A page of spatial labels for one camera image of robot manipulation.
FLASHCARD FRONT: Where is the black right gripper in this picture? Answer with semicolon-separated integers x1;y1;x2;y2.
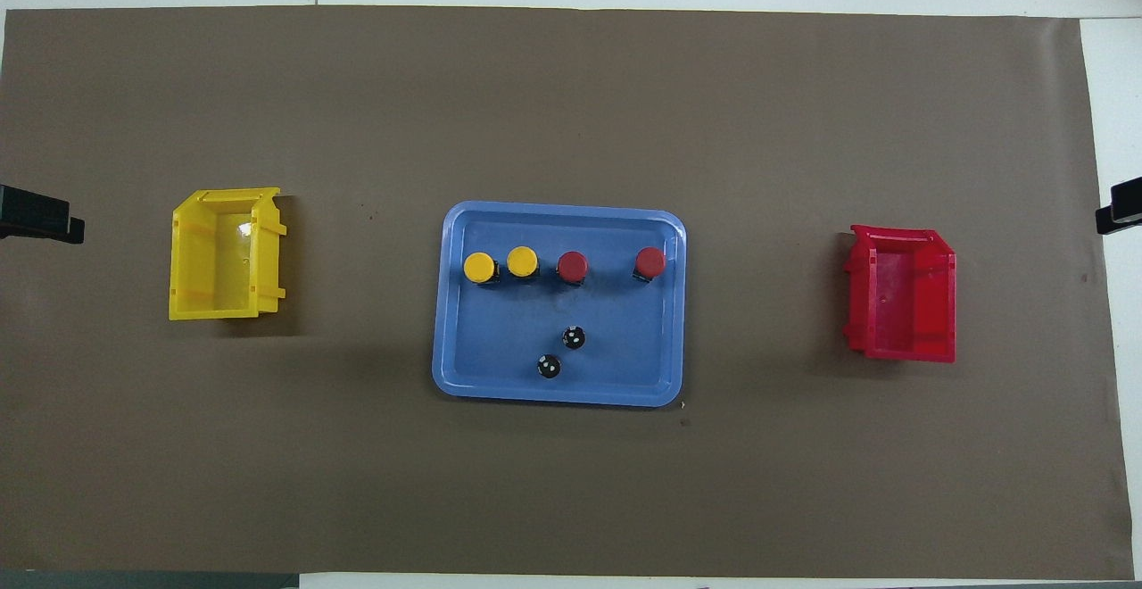
1096;177;1142;235

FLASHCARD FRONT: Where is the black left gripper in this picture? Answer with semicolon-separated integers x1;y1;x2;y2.
0;183;86;245

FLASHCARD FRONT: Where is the blue plastic tray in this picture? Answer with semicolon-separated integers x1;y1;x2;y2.
432;201;688;409

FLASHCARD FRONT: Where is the brown paper table mat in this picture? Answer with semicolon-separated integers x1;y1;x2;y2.
0;5;1136;581

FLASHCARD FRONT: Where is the red plastic storage bin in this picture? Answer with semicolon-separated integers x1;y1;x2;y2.
843;225;957;364

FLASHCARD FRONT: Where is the yellow plastic storage bin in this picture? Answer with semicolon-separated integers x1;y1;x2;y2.
169;187;288;321

